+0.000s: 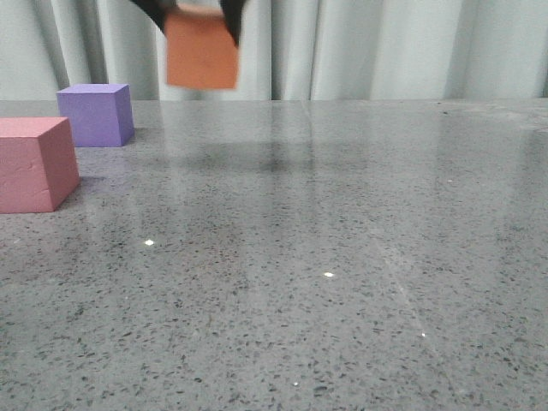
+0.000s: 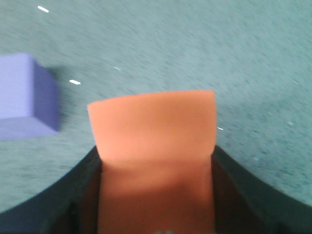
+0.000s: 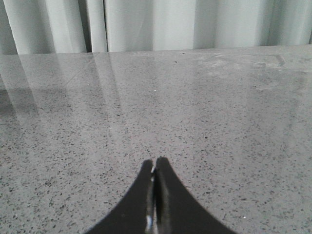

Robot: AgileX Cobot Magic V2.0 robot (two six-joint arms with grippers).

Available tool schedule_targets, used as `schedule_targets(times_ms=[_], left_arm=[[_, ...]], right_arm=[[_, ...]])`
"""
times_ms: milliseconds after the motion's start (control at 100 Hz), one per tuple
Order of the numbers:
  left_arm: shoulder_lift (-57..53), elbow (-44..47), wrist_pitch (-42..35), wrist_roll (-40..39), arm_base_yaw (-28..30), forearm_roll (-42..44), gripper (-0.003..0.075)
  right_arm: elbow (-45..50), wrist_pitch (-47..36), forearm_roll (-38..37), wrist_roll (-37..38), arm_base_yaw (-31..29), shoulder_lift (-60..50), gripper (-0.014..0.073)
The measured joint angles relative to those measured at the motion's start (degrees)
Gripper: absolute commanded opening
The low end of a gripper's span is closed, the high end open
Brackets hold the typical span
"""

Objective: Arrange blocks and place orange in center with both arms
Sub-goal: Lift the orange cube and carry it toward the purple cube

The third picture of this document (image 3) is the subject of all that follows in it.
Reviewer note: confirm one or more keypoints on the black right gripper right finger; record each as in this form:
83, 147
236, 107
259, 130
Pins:
177, 211

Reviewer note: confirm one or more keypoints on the grey-green curtain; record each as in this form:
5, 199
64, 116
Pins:
75, 26

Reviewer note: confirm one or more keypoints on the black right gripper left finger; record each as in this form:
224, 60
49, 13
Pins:
134, 214

